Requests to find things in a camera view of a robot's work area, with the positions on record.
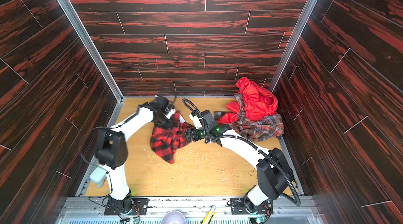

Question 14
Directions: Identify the thin black cable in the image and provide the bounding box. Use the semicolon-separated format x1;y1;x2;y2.
78;126;109;199

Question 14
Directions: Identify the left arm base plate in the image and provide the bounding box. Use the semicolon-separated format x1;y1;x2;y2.
104;197;149;216

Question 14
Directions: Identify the black corrugated cable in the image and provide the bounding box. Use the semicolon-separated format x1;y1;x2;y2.
182;98;301;206

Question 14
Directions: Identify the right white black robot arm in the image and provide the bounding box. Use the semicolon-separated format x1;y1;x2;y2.
184;110;301;214

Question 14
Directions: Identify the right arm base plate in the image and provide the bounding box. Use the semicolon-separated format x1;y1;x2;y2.
227;197;273;215

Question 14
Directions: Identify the yellow handled tool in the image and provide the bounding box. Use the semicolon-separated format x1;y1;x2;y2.
201;205;216;224

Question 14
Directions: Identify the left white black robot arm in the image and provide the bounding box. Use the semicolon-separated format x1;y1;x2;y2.
90;96;176;215

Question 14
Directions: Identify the grey round bowl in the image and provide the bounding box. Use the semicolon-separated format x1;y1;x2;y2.
161;210;187;224

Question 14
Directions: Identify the red black checkered cloth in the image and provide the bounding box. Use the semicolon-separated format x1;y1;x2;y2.
150;111;194;164

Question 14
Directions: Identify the mint green case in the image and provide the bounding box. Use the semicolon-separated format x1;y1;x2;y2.
89;165;109;188

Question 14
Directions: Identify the grey red plaid shirt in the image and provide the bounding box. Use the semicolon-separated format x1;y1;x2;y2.
214;94;284;142

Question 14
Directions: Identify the red jacket cloth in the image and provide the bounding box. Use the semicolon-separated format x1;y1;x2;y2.
218;77;278;124

